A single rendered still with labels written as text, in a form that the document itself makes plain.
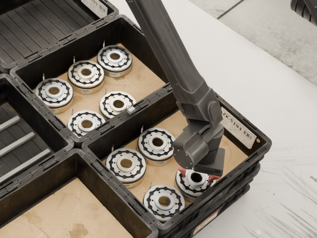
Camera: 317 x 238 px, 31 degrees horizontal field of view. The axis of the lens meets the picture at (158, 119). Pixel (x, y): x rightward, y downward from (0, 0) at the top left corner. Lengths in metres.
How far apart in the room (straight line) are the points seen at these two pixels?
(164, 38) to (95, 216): 0.49
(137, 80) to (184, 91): 0.47
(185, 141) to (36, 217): 0.41
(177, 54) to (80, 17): 0.71
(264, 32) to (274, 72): 1.23
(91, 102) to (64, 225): 0.39
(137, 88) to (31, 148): 0.36
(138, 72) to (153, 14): 0.57
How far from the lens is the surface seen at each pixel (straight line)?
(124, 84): 1.66
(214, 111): 1.25
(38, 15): 1.86
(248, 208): 1.64
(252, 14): 3.31
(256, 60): 2.02
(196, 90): 1.22
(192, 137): 1.25
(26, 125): 1.56
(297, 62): 3.12
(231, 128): 1.56
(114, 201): 1.36
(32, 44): 1.77
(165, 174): 1.49
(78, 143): 1.41
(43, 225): 1.40
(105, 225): 1.40
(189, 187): 1.44
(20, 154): 1.51
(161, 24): 1.16
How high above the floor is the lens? 2.07
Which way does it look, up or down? 51 degrees down
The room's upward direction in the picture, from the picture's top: 12 degrees clockwise
